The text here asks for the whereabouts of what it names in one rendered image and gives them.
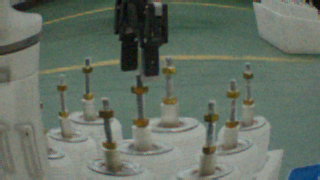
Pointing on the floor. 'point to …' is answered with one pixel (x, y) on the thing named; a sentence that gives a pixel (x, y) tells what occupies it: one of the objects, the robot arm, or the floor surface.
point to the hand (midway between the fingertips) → (138, 64)
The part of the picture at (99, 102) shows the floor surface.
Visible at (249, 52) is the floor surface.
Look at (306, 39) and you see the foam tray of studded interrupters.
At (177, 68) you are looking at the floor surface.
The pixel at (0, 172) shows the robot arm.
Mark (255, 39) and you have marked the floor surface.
